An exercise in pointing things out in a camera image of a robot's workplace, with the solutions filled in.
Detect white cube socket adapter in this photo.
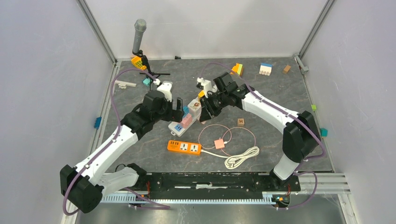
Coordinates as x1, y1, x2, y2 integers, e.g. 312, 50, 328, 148
187, 99, 201, 119

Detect yellow cube socket adapter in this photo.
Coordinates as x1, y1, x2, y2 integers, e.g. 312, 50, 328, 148
198, 90, 205, 98

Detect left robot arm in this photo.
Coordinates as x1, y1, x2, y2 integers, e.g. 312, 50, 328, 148
60, 90, 184, 216

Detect wooden letter cube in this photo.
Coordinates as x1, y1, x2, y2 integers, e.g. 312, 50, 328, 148
237, 118, 245, 127

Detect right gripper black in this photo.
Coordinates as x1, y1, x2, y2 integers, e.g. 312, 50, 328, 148
199, 92, 228, 122

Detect white coiled orange-strip cable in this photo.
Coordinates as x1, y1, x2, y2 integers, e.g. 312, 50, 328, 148
201, 146, 260, 170

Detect white multicolour power strip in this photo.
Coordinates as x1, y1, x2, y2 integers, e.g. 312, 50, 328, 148
168, 99, 202, 137

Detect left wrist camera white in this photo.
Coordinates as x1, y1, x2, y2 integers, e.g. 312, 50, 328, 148
153, 78, 173, 102

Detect white blue toy block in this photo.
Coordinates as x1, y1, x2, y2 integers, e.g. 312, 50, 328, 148
259, 63, 272, 76

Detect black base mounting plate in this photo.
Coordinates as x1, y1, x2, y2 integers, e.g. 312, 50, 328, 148
131, 172, 301, 200

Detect blue clip left rail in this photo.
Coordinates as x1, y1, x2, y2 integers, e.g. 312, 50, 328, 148
94, 117, 102, 130

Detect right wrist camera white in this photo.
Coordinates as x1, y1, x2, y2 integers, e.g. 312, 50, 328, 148
197, 77, 218, 98

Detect orange power strip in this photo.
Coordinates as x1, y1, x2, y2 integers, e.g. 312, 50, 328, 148
167, 140, 202, 155

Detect small pink charger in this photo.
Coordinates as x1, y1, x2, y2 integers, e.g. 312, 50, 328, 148
214, 139, 225, 149

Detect grey microphone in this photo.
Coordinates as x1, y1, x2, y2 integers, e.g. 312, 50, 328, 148
132, 19, 147, 55

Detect brown wooden block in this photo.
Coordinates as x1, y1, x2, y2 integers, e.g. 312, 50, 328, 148
283, 65, 291, 74

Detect large pink cube adapter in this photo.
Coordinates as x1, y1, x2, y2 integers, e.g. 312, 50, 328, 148
180, 113, 192, 129

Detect blue socket adapter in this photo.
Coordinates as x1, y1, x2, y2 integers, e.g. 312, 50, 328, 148
183, 105, 189, 116

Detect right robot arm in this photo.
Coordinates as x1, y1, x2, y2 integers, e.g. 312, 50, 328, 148
197, 72, 321, 190

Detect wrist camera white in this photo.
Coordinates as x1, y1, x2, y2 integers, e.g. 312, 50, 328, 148
153, 78, 173, 102
197, 77, 218, 98

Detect orange green toy blocks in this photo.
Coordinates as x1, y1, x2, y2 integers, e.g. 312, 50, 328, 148
231, 63, 244, 77

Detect teal clip right rail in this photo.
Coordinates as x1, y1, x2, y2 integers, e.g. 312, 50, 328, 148
319, 128, 328, 138

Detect white flat plastic piece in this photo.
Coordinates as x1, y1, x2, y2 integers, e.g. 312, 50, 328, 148
115, 80, 136, 89

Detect thin pink usb cable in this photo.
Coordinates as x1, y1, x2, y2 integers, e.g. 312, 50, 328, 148
198, 124, 257, 157

